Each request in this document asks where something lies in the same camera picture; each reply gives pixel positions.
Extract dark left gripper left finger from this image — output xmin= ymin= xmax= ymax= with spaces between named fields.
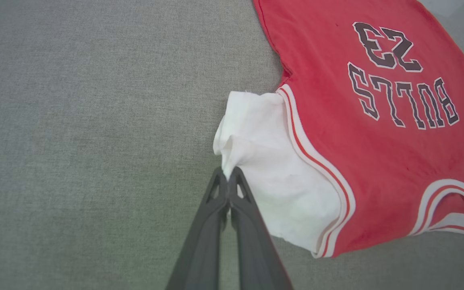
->
xmin=166 ymin=166 xmax=229 ymax=290

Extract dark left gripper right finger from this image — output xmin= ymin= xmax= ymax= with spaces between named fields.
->
xmin=229 ymin=166 xmax=294 ymax=290

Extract red white basketball jersey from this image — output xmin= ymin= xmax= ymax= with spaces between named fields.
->
xmin=213 ymin=0 xmax=464 ymax=258

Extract grey fabric sofa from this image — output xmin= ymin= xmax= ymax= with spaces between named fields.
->
xmin=0 ymin=0 xmax=464 ymax=290

